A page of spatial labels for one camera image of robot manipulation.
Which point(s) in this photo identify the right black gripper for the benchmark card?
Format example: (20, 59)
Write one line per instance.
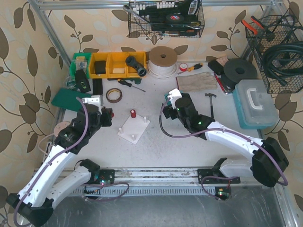
(168, 112)

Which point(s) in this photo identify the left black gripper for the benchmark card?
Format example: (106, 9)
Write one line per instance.
(105, 116)

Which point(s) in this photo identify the brown tape roll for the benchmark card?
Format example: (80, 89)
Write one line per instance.
(114, 95)

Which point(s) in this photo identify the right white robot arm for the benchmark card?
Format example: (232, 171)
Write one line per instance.
(264, 159)

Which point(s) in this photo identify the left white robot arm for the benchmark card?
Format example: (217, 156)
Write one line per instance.
(35, 203)

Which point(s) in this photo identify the blue plastic tray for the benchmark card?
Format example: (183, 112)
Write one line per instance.
(166, 96)

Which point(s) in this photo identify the black ribbed bar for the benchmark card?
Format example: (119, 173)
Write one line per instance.
(97, 86)

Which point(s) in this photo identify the black battery charger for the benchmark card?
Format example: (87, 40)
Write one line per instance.
(81, 81)

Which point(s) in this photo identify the small claw hammer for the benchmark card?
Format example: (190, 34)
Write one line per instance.
(211, 96)

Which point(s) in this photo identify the green plastic case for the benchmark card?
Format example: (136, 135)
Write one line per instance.
(66, 99)

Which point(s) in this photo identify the round sanding disc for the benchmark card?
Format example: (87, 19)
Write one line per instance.
(60, 126)

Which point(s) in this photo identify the beige work glove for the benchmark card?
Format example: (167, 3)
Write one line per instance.
(196, 82)

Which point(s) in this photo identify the red white tape roll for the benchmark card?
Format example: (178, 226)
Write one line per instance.
(183, 67)

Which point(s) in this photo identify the yellow parts bin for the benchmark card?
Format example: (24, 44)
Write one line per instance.
(116, 67)

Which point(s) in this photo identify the black block in bin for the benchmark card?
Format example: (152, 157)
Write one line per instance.
(100, 67)

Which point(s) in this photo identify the green parts bin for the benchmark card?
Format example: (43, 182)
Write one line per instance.
(80, 61)

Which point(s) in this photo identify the black pipe fitting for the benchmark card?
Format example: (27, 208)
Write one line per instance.
(133, 63)

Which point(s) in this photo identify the black sanding block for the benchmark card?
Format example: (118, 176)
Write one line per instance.
(217, 66)

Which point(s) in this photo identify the black rubber disc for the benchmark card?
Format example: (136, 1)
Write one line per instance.
(236, 70)

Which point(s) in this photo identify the translucent teal storage box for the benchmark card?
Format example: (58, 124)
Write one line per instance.
(254, 106)

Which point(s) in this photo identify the white peg base plate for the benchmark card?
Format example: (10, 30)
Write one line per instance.
(133, 128)

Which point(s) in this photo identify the white cable spool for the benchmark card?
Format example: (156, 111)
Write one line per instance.
(162, 62)

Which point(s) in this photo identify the red handled tool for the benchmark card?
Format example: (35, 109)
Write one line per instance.
(223, 87)

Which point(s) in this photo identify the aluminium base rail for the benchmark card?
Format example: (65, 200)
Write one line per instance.
(170, 177)

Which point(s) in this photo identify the top wire basket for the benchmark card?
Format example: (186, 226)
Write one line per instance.
(166, 18)

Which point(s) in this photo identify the wire basket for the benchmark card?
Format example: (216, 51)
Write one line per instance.
(166, 18)
(279, 53)

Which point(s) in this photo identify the orange handled pliers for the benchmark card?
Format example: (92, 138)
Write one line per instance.
(250, 27)

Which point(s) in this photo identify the right wire basket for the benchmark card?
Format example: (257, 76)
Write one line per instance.
(279, 53)

